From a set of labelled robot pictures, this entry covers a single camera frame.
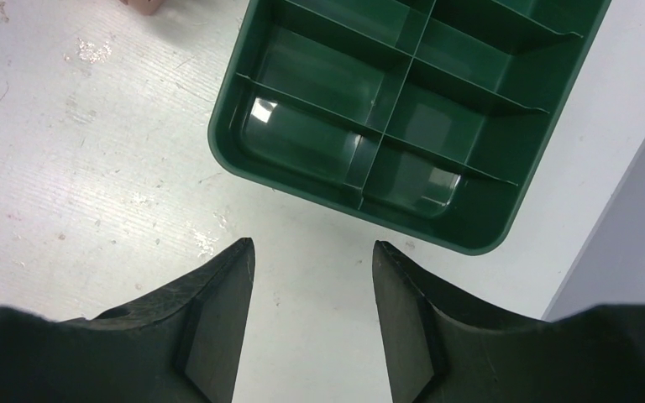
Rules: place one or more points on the pink plastic basket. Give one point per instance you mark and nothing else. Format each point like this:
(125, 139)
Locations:
(145, 7)

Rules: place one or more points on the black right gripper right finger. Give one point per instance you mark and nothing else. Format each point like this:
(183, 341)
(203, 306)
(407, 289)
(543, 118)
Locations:
(442, 344)

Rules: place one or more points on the green divided plastic tray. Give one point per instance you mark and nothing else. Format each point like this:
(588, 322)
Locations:
(429, 118)

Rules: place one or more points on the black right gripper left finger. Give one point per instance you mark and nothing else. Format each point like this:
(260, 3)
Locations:
(179, 343)

